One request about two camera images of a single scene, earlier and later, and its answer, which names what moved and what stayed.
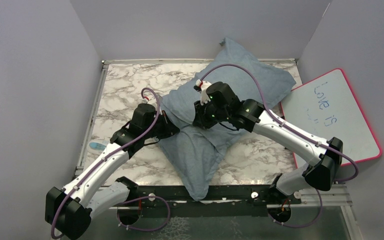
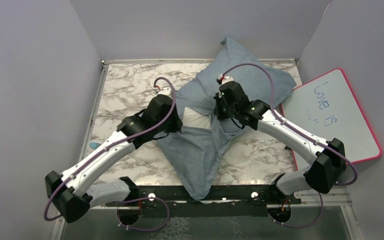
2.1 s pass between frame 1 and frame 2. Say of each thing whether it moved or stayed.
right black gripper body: moved
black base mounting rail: stayed
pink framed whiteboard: stayed
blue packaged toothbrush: stayed
